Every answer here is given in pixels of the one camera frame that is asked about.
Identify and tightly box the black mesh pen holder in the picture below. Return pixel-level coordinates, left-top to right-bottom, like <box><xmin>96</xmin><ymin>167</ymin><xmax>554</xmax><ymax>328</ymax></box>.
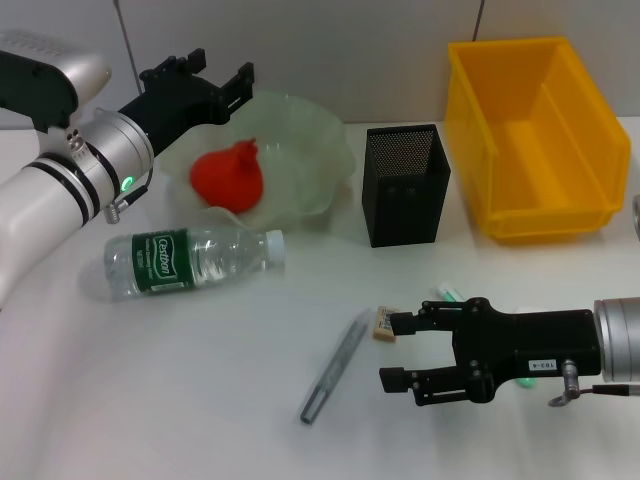
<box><xmin>361</xmin><ymin>123</ymin><xmax>453</xmax><ymax>249</ymax></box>

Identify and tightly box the clear green-label water bottle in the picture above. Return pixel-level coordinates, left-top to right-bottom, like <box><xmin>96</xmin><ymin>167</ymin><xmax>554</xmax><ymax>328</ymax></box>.
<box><xmin>103</xmin><ymin>225</ymin><xmax>287</xmax><ymax>303</ymax></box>

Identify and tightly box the beige eraser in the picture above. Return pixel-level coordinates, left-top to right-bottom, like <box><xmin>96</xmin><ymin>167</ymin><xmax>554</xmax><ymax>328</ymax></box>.
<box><xmin>372</xmin><ymin>305</ymin><xmax>401</xmax><ymax>344</ymax></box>

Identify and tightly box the yellow plastic bin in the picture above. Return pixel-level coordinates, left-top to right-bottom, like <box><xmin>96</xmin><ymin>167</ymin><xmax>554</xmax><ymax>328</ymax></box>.
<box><xmin>446</xmin><ymin>35</ymin><xmax>632</xmax><ymax>245</ymax></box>

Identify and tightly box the red-orange fruit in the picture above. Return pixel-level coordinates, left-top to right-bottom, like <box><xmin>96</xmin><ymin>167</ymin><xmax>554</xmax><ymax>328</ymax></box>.
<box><xmin>188</xmin><ymin>137</ymin><xmax>266</xmax><ymax>216</ymax></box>

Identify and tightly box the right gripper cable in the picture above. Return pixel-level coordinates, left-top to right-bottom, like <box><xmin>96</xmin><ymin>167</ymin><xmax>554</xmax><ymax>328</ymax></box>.
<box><xmin>548</xmin><ymin>358</ymin><xmax>640</xmax><ymax>407</ymax></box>

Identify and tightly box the grey pen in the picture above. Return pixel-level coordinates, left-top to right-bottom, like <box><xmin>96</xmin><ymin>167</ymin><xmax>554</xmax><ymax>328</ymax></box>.
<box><xmin>299</xmin><ymin>308</ymin><xmax>374</xmax><ymax>425</ymax></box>

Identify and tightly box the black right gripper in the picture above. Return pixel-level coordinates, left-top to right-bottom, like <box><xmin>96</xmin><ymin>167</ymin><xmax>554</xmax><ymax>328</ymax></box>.
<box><xmin>378</xmin><ymin>297</ymin><xmax>602</xmax><ymax>408</ymax></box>

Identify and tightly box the translucent green fruit plate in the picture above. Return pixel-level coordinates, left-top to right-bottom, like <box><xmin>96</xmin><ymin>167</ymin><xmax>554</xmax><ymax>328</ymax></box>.
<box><xmin>159</xmin><ymin>89</ymin><xmax>357</xmax><ymax>232</ymax></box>

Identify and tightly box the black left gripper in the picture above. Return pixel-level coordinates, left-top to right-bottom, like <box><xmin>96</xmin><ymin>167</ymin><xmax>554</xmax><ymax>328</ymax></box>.
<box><xmin>117</xmin><ymin>48</ymin><xmax>256</xmax><ymax>157</ymax></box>

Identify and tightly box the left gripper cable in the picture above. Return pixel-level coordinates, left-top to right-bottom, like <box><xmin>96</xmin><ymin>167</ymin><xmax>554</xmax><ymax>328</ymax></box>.
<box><xmin>103</xmin><ymin>164</ymin><xmax>154</xmax><ymax>224</ymax></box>

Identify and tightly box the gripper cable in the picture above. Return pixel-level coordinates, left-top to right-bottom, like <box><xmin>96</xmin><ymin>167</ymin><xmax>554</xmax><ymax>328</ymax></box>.
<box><xmin>548</xmin><ymin>358</ymin><xmax>640</xmax><ymax>407</ymax></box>
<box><xmin>103</xmin><ymin>164</ymin><xmax>154</xmax><ymax>224</ymax></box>

